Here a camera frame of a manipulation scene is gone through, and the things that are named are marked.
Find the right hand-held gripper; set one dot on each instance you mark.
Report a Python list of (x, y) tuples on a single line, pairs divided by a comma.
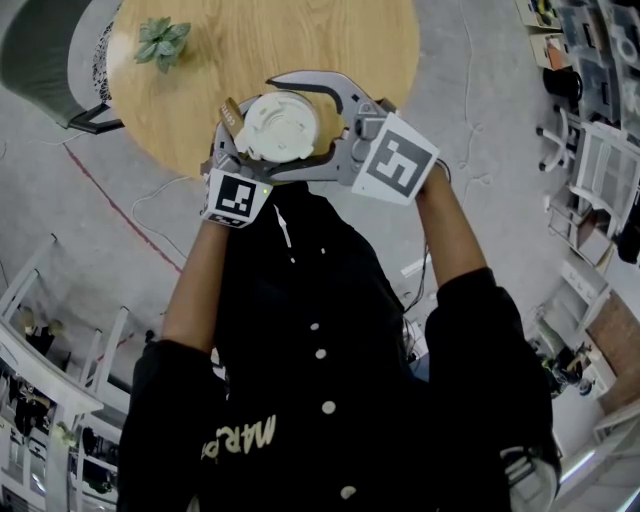
[(400, 160)]

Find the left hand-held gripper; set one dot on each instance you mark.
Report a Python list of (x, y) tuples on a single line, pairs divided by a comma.
[(232, 197)]

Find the white lidded cup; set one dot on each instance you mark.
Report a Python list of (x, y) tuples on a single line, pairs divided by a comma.
[(277, 125)]

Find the grey shoulder pack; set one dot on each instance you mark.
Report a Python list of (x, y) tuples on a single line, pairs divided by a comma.
[(530, 475)]

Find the person's left forearm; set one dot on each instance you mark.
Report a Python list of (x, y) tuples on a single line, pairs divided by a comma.
[(200, 290)]

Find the person's right forearm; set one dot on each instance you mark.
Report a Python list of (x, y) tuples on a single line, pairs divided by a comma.
[(450, 235)]

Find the round wooden side table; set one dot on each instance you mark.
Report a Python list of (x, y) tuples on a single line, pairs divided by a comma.
[(250, 40)]

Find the small potted green plant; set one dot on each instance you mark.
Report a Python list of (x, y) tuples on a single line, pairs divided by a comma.
[(162, 42)]

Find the black white patterned cushion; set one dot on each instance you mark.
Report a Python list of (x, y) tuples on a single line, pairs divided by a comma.
[(102, 60)]

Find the grey shell chair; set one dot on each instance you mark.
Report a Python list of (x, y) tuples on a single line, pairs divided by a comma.
[(35, 50)]

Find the cardboard box with orange item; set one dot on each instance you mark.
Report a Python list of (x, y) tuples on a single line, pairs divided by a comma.
[(550, 52)]

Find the black round bin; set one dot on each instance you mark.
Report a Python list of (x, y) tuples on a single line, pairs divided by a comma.
[(562, 87)]

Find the cardboard box with yellow items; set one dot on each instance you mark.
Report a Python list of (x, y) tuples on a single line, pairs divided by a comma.
[(535, 10)]

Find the person's black buttoned shirt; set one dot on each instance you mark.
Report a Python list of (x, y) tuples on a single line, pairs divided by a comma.
[(325, 375)]

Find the white mesh office chair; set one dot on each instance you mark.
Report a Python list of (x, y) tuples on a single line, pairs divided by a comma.
[(605, 165)]

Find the white storage shelving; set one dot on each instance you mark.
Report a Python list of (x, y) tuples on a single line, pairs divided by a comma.
[(600, 50)]

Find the white metal rack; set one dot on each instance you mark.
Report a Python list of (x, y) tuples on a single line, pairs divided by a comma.
[(75, 400)]

